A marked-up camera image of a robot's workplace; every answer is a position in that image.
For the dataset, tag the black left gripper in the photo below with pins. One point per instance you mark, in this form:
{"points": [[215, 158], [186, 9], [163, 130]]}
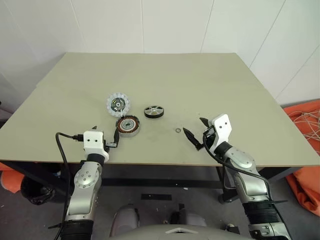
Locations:
{"points": [[110, 145]]}

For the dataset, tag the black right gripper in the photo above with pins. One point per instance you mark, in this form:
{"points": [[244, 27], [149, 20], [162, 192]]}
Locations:
{"points": [[209, 133]]}

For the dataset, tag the grey motor housing with copper windings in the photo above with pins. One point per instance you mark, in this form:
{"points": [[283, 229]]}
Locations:
{"points": [[127, 125]]}

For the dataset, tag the silver motor cover with circuit board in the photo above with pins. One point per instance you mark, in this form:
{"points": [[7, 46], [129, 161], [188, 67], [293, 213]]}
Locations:
{"points": [[117, 103]]}

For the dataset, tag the black and silver motor rotor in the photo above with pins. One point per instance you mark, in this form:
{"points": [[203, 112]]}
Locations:
{"points": [[154, 112]]}

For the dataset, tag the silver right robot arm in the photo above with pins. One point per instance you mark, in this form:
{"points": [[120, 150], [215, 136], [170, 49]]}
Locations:
{"points": [[247, 185]]}

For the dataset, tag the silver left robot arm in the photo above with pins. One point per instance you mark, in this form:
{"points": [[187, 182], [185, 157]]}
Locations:
{"points": [[85, 180]]}

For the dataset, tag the black tape strip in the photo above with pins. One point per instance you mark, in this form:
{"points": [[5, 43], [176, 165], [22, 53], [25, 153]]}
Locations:
{"points": [[156, 196]]}

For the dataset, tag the dark grey rounded shape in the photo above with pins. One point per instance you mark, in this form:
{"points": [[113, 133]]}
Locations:
{"points": [[192, 218], [125, 217]]}

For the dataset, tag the black plastic bag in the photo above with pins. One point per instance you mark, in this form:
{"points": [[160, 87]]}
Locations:
{"points": [[37, 192]]}

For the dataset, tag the orange cloth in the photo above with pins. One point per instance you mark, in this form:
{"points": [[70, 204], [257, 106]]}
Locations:
{"points": [[13, 186], [307, 187], [291, 112]]}

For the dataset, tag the silver robot torso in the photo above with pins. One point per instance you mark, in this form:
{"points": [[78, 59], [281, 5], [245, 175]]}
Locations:
{"points": [[155, 233]]}

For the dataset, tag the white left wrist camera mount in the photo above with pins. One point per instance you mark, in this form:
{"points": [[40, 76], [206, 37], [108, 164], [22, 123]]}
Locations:
{"points": [[93, 141]]}

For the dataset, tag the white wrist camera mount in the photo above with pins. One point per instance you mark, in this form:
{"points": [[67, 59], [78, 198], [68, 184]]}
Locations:
{"points": [[222, 127], [93, 141]]}

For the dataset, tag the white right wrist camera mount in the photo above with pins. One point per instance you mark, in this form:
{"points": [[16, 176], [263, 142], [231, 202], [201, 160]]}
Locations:
{"points": [[222, 127]]}

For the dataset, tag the black metal table frame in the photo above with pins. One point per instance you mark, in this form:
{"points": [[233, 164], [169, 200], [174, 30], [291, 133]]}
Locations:
{"points": [[162, 183]]}

